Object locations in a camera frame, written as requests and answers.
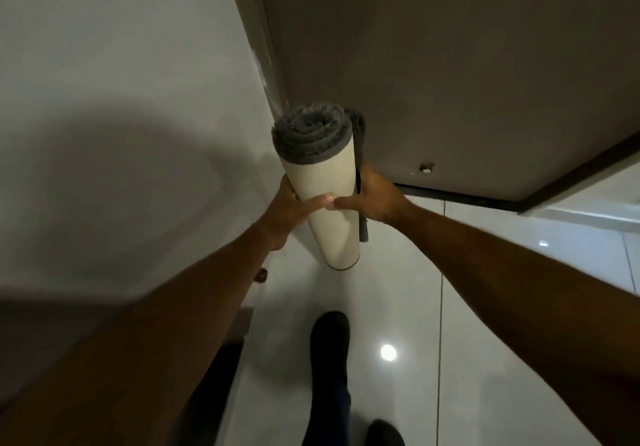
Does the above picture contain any person's right hand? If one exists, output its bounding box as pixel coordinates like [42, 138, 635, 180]
[332, 163, 415, 226]

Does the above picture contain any person's left hand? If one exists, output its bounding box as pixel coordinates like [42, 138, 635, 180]
[258, 174, 337, 252]

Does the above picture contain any grey bath mat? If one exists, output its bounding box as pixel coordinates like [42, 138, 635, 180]
[271, 104, 371, 271]

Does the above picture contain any person's right forearm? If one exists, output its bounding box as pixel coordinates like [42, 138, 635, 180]
[392, 201, 640, 446]

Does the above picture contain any person's left forearm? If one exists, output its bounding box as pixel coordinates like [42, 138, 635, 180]
[0, 220, 281, 446]

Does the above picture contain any brown wooden door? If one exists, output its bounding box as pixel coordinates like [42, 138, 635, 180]
[222, 0, 640, 213]

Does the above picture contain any person's dark trouser leg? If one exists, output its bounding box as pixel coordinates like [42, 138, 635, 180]
[301, 312, 352, 446]

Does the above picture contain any person's dark shoe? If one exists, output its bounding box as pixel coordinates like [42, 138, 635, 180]
[365, 420, 406, 446]

